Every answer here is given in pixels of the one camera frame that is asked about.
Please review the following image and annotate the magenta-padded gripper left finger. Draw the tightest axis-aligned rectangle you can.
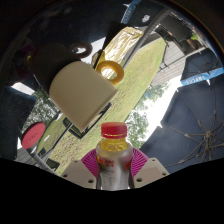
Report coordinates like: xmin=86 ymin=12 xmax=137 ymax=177
xmin=60 ymin=148 xmax=101 ymax=187

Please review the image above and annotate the cream mug with yellow handle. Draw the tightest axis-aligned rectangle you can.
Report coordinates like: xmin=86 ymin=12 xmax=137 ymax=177
xmin=48 ymin=60 xmax=125 ymax=133

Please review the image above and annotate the navy umbrella with blue trim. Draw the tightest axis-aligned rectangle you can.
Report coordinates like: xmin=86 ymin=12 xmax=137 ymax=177
xmin=180 ymin=48 xmax=224 ymax=87

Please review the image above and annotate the dark woven chair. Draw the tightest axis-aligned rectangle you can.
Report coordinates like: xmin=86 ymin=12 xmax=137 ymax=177
xmin=156 ymin=18 xmax=188 ymax=44

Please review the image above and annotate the yellow foil packet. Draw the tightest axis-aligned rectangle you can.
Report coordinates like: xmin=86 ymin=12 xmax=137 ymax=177
xmin=99 ymin=26 xmax=144 ymax=64

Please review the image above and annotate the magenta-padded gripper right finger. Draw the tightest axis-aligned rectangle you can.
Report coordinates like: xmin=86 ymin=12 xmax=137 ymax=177
xmin=130 ymin=147 xmax=170 ymax=185

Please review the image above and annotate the clear red-capped drink bottle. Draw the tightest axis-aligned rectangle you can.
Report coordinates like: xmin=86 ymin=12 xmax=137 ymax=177
xmin=95 ymin=121 xmax=135 ymax=192

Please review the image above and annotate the flat round red coaster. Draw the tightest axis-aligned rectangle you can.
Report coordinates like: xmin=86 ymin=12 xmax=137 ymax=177
xmin=21 ymin=121 xmax=47 ymax=150

